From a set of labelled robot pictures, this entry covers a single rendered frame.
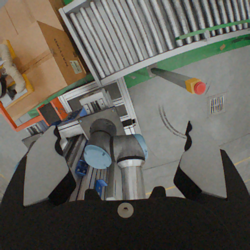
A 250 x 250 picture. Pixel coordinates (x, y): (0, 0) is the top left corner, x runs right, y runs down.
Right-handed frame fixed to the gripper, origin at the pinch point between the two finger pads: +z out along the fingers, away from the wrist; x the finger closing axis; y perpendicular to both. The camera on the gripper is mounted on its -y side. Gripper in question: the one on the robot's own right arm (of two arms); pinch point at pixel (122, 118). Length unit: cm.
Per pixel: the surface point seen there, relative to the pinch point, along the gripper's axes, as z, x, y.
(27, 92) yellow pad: 41, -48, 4
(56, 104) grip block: 28.8, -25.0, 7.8
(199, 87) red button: 44, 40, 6
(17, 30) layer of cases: 94, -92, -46
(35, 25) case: 54, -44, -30
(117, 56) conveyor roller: 93, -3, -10
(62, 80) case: 54, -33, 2
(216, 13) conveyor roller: 93, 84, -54
